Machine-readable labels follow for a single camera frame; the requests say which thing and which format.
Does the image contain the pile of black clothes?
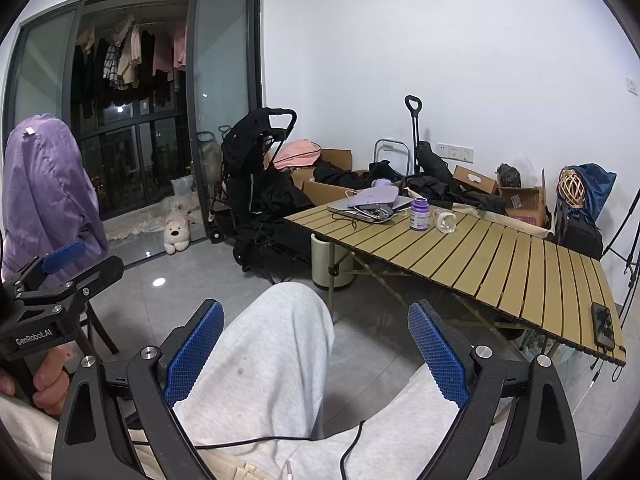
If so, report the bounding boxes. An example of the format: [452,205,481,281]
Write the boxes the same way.
[314,159,507,214]

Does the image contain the clear glass cup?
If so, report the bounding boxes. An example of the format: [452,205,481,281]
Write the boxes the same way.
[433,208,457,234]

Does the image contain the purple pill bottle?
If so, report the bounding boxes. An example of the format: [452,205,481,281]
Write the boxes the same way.
[409,198,431,231]

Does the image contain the black framed sliding glass door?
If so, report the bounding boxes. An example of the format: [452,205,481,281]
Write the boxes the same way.
[2,0,264,267]

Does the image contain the open cardboard box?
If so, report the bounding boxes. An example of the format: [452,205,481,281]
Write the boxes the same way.
[302,180,362,207]

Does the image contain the purple cloth pouch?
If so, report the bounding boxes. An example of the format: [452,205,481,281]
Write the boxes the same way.
[347,183,400,209]

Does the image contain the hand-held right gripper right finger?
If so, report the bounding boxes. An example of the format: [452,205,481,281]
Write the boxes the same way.
[407,299,583,480]

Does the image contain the black tangled cords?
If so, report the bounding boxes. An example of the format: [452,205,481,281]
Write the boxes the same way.
[351,204,397,223]

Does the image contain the cream rolled mat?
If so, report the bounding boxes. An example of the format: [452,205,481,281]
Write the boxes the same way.
[452,205,557,241]

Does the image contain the grey fuzzy bundle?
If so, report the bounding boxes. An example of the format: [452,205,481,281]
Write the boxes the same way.
[497,162,521,189]

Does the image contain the row of hanging clothes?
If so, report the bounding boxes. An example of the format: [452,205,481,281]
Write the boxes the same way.
[74,14,189,92]

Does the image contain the person's left hand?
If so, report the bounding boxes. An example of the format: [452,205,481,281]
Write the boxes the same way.
[0,347,71,418]

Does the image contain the black stroller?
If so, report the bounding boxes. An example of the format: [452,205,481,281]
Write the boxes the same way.
[207,107,317,283]

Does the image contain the white plush dog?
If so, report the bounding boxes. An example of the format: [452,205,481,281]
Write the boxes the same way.
[164,211,192,255]

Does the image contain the black backpack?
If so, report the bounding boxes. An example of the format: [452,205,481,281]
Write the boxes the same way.
[553,216,605,261]

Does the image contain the black folding stand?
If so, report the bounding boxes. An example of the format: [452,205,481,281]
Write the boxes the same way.
[602,217,640,322]

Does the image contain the pink bag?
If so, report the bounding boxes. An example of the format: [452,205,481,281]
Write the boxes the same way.
[272,139,324,171]

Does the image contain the wicker ball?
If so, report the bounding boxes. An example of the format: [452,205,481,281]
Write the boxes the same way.
[558,168,586,207]

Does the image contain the silver laptop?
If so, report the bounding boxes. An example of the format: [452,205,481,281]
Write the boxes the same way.
[327,193,414,222]

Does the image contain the cardboard box with label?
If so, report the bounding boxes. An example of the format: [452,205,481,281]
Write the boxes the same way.
[497,186,547,229]

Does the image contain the black folded umbrella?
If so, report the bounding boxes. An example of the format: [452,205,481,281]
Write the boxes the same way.
[415,140,454,182]

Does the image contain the black phone cable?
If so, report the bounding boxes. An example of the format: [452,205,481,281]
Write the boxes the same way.
[590,344,625,387]

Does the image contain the cardboard box with handle slot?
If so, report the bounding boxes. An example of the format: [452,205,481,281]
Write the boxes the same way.
[452,165,499,196]

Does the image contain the slatted folding table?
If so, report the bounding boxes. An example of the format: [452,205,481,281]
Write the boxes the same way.
[283,202,627,367]

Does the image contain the large cardboard box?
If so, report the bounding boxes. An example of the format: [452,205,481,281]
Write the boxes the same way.
[290,148,354,186]

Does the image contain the blue bag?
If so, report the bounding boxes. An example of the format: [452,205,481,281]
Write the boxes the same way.
[565,162,617,222]

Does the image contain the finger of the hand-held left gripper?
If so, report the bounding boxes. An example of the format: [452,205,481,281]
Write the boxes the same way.
[0,240,88,306]
[20,255,125,317]

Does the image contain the black hand trolley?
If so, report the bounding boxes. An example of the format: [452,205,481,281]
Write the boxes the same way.
[373,95,424,177]

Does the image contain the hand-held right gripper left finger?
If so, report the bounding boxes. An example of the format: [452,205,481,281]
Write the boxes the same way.
[51,299,226,480]

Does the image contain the wall socket strip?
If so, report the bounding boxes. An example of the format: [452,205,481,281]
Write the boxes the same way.
[435,142,475,159]

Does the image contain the white trash bin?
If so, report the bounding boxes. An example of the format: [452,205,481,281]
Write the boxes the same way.
[311,233,355,290]

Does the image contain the wooden chair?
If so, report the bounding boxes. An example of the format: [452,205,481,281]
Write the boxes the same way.
[75,302,121,357]

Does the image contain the black smartphone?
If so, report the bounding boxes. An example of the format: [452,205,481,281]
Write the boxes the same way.
[591,302,616,349]

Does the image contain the purple jacket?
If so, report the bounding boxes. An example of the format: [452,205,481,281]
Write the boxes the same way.
[1,116,110,283]

